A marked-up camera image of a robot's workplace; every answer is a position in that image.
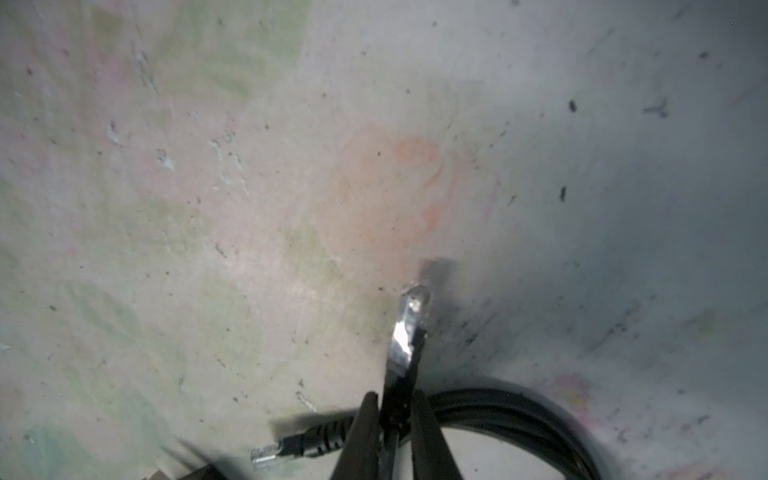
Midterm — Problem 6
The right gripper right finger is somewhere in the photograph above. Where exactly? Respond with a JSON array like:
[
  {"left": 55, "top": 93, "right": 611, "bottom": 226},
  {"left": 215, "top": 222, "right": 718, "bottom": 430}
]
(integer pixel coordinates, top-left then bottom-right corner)
[{"left": 410, "top": 390, "right": 463, "bottom": 480}]

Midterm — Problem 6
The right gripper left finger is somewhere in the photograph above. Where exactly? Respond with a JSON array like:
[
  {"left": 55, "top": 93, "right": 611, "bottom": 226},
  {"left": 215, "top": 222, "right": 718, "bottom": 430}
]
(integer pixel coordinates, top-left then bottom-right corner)
[{"left": 330, "top": 391, "right": 381, "bottom": 480}]

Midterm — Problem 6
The short ethernet cable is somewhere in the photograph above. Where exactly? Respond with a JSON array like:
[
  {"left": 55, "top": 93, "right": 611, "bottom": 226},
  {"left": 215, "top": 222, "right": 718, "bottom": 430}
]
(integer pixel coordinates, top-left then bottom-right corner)
[{"left": 250, "top": 283, "right": 604, "bottom": 480}]

